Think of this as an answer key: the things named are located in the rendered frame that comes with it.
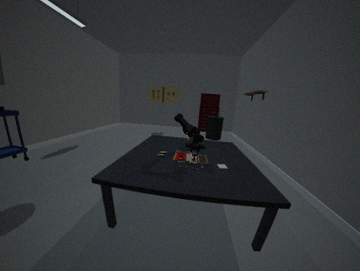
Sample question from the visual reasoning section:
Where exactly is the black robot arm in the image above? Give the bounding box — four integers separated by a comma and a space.
174, 114, 204, 150

